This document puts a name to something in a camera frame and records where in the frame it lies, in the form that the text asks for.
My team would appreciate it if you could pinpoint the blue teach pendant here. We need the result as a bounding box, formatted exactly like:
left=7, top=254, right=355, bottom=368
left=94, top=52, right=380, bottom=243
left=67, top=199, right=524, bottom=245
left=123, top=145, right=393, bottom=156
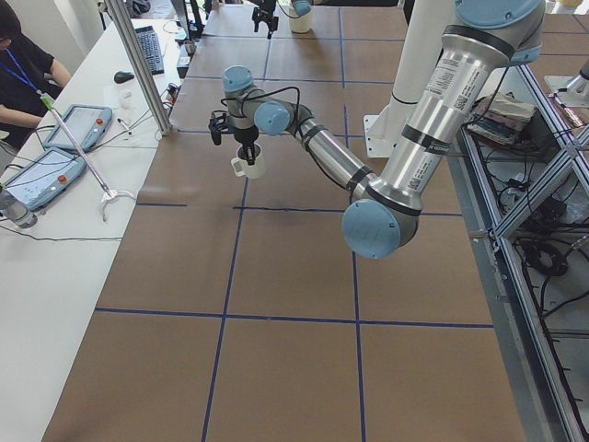
left=6, top=147, right=87, bottom=212
left=42, top=104, right=113, bottom=153

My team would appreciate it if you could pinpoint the black keyboard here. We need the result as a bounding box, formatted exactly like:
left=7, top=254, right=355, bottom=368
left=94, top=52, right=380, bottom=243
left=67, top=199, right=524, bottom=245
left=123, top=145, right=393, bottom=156
left=134, top=26, right=165, bottom=75

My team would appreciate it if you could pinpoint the white grabber stick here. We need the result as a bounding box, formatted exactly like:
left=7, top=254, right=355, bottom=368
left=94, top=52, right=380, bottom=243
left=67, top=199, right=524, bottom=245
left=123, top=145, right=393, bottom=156
left=40, top=93, right=136, bottom=222

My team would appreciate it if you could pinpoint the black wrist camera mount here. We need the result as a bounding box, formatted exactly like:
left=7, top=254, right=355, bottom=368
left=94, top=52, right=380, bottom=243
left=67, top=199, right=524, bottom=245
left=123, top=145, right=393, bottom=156
left=208, top=110, right=232, bottom=145

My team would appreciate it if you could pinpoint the aluminium frame rack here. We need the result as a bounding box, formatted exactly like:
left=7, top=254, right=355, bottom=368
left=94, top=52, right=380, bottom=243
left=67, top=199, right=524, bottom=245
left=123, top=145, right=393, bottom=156
left=451, top=67, right=588, bottom=441

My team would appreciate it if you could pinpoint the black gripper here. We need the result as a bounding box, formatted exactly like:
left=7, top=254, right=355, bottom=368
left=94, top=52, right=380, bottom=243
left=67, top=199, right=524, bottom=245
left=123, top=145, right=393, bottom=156
left=252, top=0, right=279, bottom=39
left=234, top=126, right=258, bottom=166

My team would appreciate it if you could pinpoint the black computer mouse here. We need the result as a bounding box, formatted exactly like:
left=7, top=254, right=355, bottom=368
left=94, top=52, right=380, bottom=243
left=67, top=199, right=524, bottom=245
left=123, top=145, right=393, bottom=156
left=113, top=71, right=134, bottom=84

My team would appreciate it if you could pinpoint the person in black shirt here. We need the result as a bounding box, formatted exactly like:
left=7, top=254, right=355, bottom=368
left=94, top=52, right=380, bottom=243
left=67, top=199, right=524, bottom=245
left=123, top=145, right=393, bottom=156
left=1, top=1, right=71, bottom=150

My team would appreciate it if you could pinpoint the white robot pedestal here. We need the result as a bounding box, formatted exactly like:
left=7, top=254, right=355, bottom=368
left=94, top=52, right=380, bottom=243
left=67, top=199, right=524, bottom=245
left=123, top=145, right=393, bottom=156
left=364, top=0, right=455, bottom=157

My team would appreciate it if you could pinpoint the stack of books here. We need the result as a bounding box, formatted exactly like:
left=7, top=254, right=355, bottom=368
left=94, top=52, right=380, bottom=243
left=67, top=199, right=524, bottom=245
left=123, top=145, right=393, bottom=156
left=467, top=92, right=537, bottom=145

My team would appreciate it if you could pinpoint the white ribbed mug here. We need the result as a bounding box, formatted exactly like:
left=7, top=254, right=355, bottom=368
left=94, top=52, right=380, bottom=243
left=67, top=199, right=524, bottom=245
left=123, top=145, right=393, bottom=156
left=230, top=143, right=266, bottom=179

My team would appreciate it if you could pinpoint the upper blue teach pendant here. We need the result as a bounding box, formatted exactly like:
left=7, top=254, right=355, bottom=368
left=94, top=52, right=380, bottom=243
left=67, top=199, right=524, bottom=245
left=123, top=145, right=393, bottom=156
left=42, top=104, right=113, bottom=153

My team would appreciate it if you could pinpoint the aluminium frame post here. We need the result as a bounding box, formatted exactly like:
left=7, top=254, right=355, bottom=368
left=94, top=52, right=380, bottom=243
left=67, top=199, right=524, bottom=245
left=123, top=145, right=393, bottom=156
left=105, top=0, right=172, bottom=136

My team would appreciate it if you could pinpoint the lower blue teach pendant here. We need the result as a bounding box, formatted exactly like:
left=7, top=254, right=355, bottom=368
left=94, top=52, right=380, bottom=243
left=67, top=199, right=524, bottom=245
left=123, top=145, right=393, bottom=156
left=6, top=147, right=87, bottom=212

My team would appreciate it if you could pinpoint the cream plastic jar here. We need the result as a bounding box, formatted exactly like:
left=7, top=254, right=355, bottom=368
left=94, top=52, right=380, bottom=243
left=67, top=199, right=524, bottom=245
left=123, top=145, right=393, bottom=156
left=288, top=6, right=313, bottom=34

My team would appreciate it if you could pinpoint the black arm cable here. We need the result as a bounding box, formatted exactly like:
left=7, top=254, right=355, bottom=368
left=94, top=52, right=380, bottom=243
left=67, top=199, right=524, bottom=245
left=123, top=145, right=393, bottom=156
left=220, top=86, right=303, bottom=122

